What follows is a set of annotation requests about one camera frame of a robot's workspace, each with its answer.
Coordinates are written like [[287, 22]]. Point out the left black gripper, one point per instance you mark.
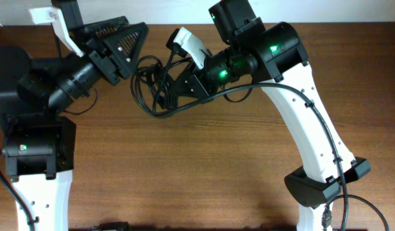
[[109, 67]]

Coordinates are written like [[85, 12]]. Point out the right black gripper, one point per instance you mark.
[[197, 90]]

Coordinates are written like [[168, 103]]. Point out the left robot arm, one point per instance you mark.
[[34, 96]]

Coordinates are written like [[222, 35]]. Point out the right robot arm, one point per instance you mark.
[[276, 60]]

